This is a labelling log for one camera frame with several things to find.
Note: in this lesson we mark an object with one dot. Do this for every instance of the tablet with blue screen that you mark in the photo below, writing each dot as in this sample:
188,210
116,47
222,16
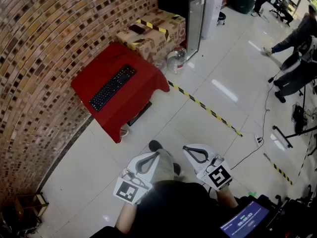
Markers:
244,219

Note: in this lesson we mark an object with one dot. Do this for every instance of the black office chair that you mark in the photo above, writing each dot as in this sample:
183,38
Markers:
282,9

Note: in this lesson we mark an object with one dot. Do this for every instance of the black stool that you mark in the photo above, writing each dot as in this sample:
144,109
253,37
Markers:
221,17

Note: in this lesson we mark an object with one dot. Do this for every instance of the black stand base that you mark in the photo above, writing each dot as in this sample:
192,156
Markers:
282,135

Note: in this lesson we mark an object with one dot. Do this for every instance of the person's left forearm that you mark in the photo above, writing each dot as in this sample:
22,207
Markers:
126,219

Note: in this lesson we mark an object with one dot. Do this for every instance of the black glass-door fridge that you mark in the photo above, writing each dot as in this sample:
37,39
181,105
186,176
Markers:
173,1

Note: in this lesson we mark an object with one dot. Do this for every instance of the black keyboard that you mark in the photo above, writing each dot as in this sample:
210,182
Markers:
112,88

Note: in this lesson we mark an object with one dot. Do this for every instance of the white power strip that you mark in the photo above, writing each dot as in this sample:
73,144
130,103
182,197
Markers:
259,140

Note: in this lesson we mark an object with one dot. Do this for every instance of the person's right forearm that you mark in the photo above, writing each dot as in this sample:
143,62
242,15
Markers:
226,198

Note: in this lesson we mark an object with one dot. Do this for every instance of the black table base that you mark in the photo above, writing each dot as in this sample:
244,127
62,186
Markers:
141,111

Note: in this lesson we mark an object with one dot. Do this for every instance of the dark flat object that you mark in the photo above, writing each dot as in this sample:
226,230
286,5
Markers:
137,28

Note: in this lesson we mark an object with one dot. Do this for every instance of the small wooden stool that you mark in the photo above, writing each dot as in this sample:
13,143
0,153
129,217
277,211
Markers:
29,204

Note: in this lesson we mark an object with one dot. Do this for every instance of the person's black shoe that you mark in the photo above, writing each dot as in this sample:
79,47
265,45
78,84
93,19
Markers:
154,145

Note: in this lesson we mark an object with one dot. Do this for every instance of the large clear water jug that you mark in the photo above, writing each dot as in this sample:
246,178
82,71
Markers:
176,58

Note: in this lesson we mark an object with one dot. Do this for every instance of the short yellow black floor tape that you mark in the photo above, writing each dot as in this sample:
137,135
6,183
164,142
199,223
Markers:
280,170

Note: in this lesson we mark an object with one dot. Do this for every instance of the long yellow black floor tape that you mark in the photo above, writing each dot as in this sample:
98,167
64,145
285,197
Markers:
205,108

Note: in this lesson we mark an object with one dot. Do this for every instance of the person's grey trouser leg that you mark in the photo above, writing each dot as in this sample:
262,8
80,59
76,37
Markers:
164,165

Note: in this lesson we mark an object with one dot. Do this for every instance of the dark green round table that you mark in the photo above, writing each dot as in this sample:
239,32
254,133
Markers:
241,1

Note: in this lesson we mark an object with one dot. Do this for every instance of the person's black shirt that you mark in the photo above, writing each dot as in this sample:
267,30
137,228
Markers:
173,207

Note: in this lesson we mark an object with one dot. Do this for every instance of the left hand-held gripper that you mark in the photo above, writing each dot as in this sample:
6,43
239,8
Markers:
128,190

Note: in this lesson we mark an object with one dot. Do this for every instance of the red tablecloth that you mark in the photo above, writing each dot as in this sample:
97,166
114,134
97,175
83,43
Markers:
104,58

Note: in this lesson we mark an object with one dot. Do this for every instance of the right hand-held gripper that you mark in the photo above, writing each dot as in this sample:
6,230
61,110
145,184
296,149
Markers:
218,176

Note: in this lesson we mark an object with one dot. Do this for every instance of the black tablet mount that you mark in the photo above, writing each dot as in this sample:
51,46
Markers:
292,219

